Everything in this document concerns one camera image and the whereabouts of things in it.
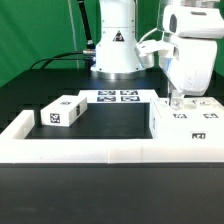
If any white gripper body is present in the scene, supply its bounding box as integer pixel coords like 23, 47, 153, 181
159, 4, 224, 96

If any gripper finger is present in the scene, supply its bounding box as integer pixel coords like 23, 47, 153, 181
168, 83, 184, 110

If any white cabinet door panel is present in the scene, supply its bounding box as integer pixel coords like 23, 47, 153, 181
192, 97, 224, 119

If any white cabinet body box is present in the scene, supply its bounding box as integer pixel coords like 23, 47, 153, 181
149, 98, 224, 148

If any white cabinet top block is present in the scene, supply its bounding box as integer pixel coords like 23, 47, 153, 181
41, 95, 87, 127

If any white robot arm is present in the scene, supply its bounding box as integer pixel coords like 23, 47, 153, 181
91, 0, 224, 109

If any white base tag plate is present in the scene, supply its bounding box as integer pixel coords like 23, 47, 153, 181
79, 89, 157, 103

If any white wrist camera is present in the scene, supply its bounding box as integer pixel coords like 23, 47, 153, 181
135, 40, 174, 69

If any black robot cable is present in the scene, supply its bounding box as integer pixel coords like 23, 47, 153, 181
29, 0, 98, 70

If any thin white cable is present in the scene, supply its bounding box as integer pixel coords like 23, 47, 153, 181
67, 0, 80, 70

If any white U-shaped obstacle wall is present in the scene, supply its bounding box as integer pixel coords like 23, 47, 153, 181
0, 110, 224, 164

